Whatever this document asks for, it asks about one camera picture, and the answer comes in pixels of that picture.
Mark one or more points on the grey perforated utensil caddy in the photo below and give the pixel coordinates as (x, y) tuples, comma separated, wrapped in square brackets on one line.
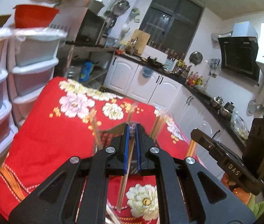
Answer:
[(107, 135)]

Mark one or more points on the red plastic basin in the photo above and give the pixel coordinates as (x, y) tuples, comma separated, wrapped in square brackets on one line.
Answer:
[(33, 16)]

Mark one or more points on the black microwave oven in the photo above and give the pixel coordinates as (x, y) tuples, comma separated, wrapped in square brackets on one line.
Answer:
[(82, 25)]

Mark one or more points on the chopstick pair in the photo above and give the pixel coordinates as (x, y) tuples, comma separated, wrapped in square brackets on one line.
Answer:
[(93, 121), (124, 179), (191, 148), (159, 123)]

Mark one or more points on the steel pot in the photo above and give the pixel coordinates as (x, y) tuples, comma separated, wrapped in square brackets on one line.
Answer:
[(226, 111)]

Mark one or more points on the right white drawer tower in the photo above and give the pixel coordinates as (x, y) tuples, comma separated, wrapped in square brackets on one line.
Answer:
[(31, 61)]

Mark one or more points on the wooden cutting board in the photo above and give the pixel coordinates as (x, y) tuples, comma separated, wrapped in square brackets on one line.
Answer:
[(142, 39)]

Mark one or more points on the hanging pot lid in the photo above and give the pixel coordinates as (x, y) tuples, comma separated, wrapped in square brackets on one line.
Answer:
[(195, 58)]

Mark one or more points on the black wok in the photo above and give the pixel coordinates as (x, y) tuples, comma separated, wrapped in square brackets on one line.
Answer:
[(153, 62)]

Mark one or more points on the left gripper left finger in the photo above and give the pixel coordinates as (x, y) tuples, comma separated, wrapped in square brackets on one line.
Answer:
[(77, 191)]

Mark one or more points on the black range hood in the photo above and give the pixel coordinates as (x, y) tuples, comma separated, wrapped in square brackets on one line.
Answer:
[(238, 55)]

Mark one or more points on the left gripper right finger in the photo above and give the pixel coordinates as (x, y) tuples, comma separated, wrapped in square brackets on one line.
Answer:
[(187, 192)]

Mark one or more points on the red floral tablecloth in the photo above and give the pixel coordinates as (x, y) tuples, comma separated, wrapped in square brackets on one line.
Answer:
[(58, 128)]

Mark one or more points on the dark kitchen window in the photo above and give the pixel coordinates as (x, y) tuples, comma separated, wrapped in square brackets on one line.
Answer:
[(172, 24)]

